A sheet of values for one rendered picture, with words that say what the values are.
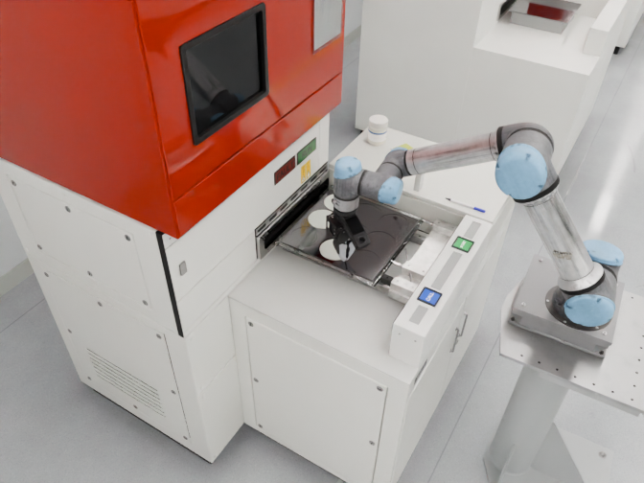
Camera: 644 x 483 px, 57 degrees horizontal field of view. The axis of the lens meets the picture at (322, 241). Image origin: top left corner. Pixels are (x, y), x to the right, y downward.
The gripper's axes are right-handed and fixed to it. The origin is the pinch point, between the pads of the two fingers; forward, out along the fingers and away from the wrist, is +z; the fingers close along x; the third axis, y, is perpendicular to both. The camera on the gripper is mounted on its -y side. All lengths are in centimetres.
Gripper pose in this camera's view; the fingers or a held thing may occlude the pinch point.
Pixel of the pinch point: (346, 259)
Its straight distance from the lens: 185.7
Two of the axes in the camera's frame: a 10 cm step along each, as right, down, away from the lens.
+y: -4.8, -5.9, 6.5
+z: -0.2, 7.4, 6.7
